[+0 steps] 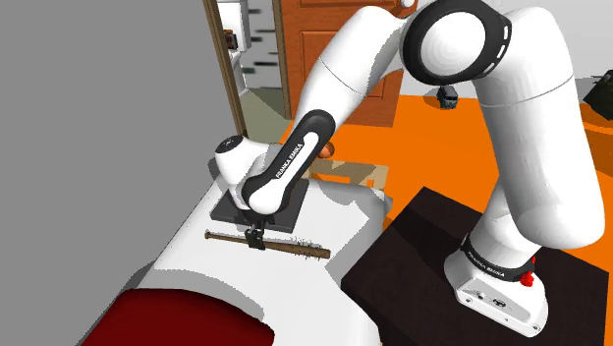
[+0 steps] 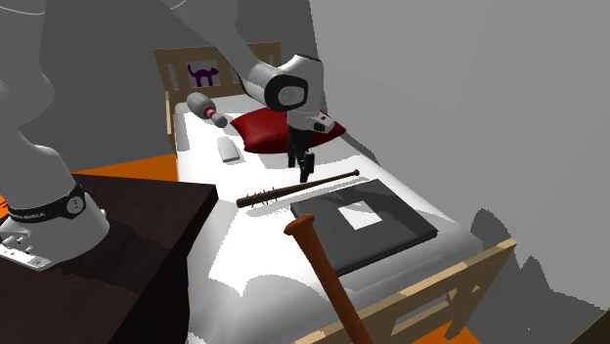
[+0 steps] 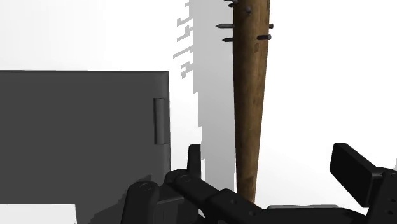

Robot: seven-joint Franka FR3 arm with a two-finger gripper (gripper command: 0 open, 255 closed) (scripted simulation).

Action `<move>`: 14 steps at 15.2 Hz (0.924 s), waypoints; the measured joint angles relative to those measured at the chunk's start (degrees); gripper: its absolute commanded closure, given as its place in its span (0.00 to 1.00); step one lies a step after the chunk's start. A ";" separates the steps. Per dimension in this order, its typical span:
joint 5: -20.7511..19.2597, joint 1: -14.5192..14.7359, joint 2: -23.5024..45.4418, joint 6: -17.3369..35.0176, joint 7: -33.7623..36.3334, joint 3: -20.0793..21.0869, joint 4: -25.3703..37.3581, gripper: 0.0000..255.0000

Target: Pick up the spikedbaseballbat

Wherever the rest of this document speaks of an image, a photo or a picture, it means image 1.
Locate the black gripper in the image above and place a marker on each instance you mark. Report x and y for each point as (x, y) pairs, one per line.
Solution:
(255, 236)

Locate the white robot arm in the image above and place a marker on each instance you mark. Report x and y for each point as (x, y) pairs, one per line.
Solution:
(531, 158)

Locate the brown spiked baseball bat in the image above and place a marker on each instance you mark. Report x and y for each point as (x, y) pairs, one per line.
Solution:
(287, 246)

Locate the dark grey flat laptop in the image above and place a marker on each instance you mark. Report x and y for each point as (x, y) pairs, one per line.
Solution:
(292, 211)

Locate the orange ball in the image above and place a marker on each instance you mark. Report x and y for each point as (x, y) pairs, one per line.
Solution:
(325, 151)

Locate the dark red blanket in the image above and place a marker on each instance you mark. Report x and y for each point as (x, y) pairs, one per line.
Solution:
(182, 321)

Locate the dark robot stand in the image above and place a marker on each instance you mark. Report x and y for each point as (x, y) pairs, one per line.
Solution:
(407, 268)

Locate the orange wooden door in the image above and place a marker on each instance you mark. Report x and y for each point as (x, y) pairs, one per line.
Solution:
(311, 52)

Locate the white shelf unit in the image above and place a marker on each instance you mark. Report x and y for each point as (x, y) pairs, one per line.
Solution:
(236, 38)

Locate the small dark grey box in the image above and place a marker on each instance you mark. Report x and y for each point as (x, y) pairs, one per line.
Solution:
(447, 97)

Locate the dark green furniture piece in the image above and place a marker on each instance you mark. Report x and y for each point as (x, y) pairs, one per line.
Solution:
(601, 96)

